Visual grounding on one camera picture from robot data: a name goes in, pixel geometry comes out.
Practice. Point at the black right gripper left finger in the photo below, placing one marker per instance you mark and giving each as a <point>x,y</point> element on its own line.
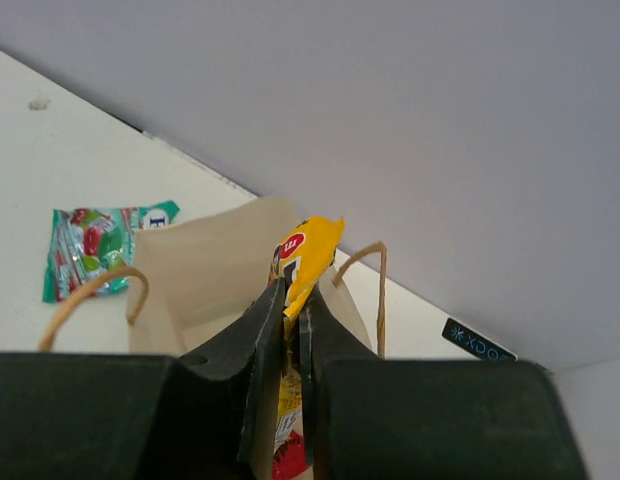
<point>215,416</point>

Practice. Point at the beige paper bag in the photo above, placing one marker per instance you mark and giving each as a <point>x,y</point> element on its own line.
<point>189,281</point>

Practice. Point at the blue label sticker right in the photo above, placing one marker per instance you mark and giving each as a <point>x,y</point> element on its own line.
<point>474,343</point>

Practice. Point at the yellow M&M's candy packet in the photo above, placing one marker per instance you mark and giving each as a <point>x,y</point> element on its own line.
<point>301,258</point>

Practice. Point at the teal Fox's candy bag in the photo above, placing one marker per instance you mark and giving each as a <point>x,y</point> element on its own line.
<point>87,242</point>

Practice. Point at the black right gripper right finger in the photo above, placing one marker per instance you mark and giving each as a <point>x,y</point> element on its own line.
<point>370,418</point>

